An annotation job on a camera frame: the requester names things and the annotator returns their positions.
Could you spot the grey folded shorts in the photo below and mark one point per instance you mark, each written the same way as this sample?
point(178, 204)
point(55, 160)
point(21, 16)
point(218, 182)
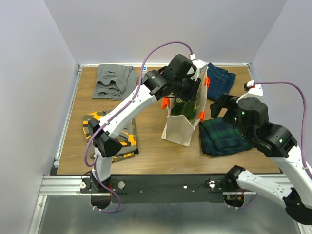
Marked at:
point(114, 82)

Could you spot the green plaid folded cloth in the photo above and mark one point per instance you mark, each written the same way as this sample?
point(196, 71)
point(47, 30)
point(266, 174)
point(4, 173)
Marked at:
point(219, 138)

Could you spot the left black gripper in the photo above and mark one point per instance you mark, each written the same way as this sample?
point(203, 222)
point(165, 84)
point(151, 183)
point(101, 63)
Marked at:
point(194, 86)

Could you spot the clear plastic water bottle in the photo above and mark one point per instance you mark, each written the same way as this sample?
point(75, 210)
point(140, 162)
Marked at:
point(144, 71)

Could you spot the orange camouflage folded pants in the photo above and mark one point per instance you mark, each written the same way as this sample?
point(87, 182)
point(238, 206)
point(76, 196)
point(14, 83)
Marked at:
point(127, 136)

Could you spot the dark blue folded jeans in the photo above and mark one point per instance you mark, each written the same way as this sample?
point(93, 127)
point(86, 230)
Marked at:
point(221, 81)

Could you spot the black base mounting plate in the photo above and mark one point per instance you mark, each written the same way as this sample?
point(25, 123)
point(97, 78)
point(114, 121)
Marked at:
point(164, 188)

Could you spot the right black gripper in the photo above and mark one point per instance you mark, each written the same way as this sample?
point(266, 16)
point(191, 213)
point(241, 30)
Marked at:
point(216, 107)

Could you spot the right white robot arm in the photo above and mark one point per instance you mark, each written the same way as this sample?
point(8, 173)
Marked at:
point(277, 143)

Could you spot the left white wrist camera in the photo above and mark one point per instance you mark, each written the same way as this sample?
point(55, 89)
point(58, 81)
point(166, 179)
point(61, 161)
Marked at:
point(201, 66)

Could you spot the beige canvas tote bag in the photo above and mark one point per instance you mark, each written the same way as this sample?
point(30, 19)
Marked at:
point(178, 129)

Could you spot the green glass bottle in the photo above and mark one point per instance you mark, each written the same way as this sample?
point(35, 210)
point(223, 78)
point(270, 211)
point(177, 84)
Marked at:
point(177, 108)
point(189, 110)

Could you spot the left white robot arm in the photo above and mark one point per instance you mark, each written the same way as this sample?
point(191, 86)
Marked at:
point(104, 132)

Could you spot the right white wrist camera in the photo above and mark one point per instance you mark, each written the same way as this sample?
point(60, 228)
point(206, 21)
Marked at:
point(252, 90)

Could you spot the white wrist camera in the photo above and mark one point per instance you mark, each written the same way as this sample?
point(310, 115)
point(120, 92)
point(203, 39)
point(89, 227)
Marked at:
point(201, 66)
point(252, 90)

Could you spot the aluminium rail frame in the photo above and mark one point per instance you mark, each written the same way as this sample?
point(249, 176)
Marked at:
point(63, 185)

